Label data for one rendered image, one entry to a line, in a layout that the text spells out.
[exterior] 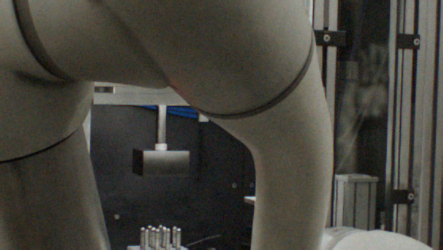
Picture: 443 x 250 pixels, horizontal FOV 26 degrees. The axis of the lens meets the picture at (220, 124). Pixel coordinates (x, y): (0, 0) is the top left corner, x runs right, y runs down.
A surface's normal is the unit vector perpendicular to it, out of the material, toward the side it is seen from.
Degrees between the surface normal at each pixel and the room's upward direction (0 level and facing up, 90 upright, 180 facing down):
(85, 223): 92
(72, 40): 134
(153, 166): 90
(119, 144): 90
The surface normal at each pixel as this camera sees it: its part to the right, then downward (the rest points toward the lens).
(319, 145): 0.72, 0.50
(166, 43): -0.18, 0.87
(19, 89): 0.38, 0.65
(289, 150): 0.22, 0.88
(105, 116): 0.39, 0.06
